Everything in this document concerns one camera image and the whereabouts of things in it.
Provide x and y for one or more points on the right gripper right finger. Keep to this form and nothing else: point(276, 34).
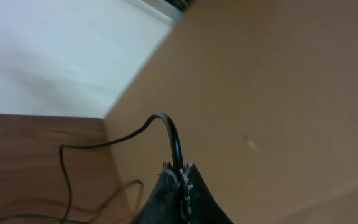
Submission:
point(201, 207)

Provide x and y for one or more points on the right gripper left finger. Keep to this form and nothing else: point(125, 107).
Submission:
point(162, 206)

